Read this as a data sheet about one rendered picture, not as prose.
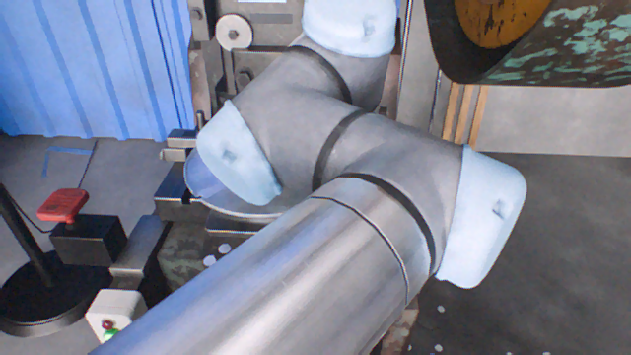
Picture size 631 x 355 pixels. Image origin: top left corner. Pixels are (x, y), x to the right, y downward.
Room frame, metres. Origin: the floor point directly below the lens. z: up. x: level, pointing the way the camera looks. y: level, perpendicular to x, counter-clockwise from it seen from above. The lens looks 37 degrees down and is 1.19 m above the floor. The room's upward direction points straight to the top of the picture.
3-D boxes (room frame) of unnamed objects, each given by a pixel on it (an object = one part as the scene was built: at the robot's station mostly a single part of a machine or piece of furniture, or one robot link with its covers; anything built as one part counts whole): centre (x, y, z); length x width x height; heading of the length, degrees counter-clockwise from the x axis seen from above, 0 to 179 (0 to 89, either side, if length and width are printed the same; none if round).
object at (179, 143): (0.72, 0.24, 0.76); 0.17 x 0.06 x 0.10; 86
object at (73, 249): (0.50, 0.40, 0.62); 0.10 x 0.06 x 0.20; 86
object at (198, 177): (0.58, 0.08, 0.78); 0.29 x 0.29 x 0.01
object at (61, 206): (0.50, 0.42, 0.72); 0.07 x 0.06 x 0.08; 176
